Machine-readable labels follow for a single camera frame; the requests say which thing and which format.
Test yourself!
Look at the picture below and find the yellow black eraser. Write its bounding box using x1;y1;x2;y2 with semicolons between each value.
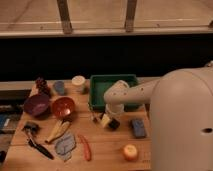
101;114;120;130

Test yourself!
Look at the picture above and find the red bowl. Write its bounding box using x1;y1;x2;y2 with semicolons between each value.
51;97;75;119

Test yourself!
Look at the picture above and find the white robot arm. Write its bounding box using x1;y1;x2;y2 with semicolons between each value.
104;61;213;171

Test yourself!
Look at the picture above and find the purple bowl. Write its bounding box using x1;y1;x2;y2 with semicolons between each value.
23;94;50;117

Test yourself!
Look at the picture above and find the blue sponge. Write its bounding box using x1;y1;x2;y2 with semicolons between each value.
131;118;146;138

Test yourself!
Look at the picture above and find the small dark object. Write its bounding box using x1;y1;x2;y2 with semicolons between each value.
91;115;98;123

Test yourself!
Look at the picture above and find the green plastic tray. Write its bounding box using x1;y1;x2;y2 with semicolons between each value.
89;74;138;112

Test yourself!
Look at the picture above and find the orange round fruit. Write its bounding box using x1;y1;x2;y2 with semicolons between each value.
123;144;138;161

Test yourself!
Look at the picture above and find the white cup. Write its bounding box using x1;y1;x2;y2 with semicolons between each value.
71;75;86;93

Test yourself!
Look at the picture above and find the red chili pepper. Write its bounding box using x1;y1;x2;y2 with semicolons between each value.
78;134;92;161

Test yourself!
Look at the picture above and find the yellow banana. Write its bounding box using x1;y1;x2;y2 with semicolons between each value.
45;120;70;143

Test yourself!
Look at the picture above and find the blue grey cup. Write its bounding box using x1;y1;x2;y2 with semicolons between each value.
53;81;65;95

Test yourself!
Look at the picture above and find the blue grey cloth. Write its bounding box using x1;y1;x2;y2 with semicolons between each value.
55;133;76;162

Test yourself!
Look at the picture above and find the dark grape bunch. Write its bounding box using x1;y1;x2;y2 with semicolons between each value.
35;77;50;95

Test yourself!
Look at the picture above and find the black handled brush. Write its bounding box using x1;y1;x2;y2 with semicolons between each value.
22;121;54;160

